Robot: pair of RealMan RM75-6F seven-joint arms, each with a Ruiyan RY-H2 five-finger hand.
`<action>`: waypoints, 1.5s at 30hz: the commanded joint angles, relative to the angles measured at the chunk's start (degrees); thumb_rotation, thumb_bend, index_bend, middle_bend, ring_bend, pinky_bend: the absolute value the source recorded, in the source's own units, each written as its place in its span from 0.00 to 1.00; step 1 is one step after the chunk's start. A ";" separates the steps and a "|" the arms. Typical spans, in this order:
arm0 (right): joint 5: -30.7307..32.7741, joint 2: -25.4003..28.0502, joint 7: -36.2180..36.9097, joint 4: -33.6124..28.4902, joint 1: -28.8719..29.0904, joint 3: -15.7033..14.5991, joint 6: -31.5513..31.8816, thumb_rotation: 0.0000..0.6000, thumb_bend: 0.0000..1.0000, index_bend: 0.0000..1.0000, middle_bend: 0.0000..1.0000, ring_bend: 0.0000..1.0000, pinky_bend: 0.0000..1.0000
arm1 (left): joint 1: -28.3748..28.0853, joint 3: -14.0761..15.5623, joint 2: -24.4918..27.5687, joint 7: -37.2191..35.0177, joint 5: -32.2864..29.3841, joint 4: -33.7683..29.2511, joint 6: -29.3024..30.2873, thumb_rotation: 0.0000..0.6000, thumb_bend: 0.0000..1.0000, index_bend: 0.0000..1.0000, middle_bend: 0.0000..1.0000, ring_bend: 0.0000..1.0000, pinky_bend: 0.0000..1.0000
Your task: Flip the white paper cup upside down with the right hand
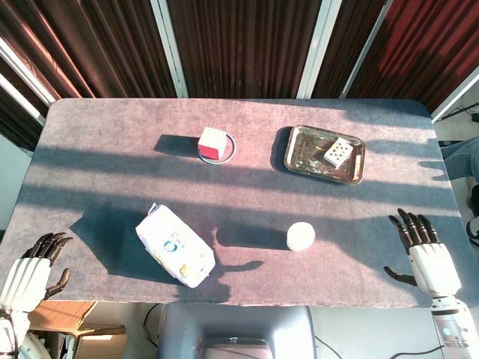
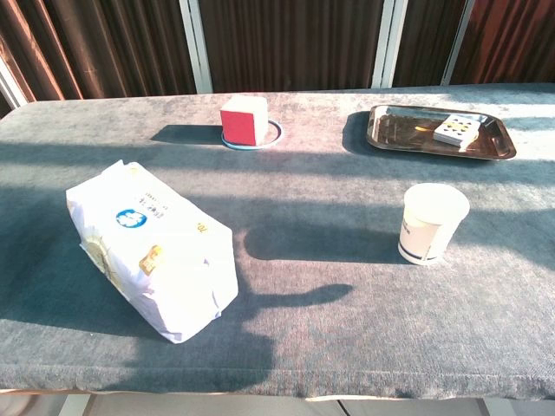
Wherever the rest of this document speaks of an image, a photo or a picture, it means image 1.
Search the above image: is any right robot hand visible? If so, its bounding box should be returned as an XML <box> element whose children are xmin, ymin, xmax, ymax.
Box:
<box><xmin>383</xmin><ymin>208</ymin><xmax>462</xmax><ymax>296</ymax></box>

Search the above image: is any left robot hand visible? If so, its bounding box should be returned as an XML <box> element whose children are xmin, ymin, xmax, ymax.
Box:
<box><xmin>0</xmin><ymin>232</ymin><xmax>74</xmax><ymax>312</ymax></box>

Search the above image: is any white paper cup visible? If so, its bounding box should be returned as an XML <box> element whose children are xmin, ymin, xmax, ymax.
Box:
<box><xmin>286</xmin><ymin>221</ymin><xmax>317</xmax><ymax>252</ymax></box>

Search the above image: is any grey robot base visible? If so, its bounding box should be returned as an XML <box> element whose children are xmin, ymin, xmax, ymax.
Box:
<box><xmin>155</xmin><ymin>304</ymin><xmax>317</xmax><ymax>359</ymax></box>

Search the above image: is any brown cardboard box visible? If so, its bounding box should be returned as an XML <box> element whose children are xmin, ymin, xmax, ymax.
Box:
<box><xmin>28</xmin><ymin>300</ymin><xmax>128</xmax><ymax>359</ymax></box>

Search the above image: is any playing card deck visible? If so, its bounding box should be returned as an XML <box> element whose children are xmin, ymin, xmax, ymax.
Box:
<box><xmin>323</xmin><ymin>136</ymin><xmax>354</xmax><ymax>168</ymax></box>

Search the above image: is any white plastic tissue pack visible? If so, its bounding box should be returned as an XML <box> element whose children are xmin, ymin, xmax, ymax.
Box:
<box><xmin>135</xmin><ymin>202</ymin><xmax>216</xmax><ymax>289</ymax></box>

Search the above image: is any rectangular metal tray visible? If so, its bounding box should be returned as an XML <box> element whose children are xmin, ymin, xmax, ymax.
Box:
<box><xmin>283</xmin><ymin>124</ymin><xmax>366</xmax><ymax>185</ymax></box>

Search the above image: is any grey table cloth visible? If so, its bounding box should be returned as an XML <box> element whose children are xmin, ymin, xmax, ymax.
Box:
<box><xmin>0</xmin><ymin>97</ymin><xmax>479</xmax><ymax>309</ymax></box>

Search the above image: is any red and white cube box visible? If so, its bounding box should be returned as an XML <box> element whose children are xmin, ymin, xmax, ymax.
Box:
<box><xmin>197</xmin><ymin>126</ymin><xmax>229</xmax><ymax>162</ymax></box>

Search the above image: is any blue rimmed round coaster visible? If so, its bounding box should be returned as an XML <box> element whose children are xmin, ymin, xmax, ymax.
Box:
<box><xmin>197</xmin><ymin>131</ymin><xmax>237</xmax><ymax>165</ymax></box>

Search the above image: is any dark red curtain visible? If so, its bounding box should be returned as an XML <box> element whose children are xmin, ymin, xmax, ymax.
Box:
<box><xmin>166</xmin><ymin>0</ymin><xmax>323</xmax><ymax>99</ymax></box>

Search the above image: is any black cable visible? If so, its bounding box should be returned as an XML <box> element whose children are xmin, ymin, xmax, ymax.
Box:
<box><xmin>313</xmin><ymin>334</ymin><xmax>446</xmax><ymax>359</ymax></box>

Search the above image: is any white metal frame post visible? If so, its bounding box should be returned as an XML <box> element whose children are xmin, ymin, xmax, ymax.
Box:
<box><xmin>296</xmin><ymin>0</ymin><xmax>344</xmax><ymax>100</ymax></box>
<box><xmin>150</xmin><ymin>0</ymin><xmax>188</xmax><ymax>99</ymax></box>

